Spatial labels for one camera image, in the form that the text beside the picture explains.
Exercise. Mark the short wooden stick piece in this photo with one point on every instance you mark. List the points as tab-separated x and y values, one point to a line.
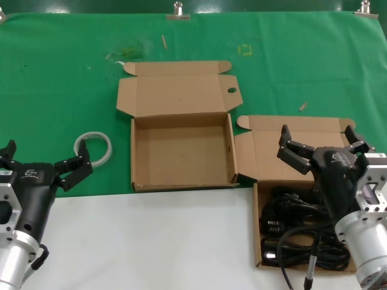
303	106

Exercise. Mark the translucent tape roll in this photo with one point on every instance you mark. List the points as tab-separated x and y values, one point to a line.
104	142

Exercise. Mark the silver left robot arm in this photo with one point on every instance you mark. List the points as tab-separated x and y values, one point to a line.
13	262

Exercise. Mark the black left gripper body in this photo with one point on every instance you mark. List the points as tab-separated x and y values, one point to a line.
36	193

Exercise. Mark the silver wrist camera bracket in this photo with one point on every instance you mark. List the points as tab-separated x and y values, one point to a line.
375	187
10	205

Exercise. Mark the cardboard box with plain lid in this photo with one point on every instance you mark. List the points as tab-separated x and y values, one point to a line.
266	145

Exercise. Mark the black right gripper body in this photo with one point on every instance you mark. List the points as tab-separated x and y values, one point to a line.
335	178

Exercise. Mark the long wooden stick piece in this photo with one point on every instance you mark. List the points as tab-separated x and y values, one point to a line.
164	41

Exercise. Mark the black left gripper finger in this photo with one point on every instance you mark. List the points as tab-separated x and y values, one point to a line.
77	169
8	152

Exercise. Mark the silver binder clip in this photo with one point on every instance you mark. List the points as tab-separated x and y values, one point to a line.
2	16
366	13
178	16

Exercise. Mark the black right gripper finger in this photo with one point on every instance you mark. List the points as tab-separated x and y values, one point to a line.
358	142
294	152

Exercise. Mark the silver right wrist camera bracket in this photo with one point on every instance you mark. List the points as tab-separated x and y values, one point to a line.
375	187

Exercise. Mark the green table cloth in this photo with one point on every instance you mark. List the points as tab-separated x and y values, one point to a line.
60	75

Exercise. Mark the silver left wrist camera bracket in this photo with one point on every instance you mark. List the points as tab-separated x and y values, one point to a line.
10	205

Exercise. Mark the cardboard box with dotted lid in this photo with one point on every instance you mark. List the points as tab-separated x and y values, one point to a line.
181	151

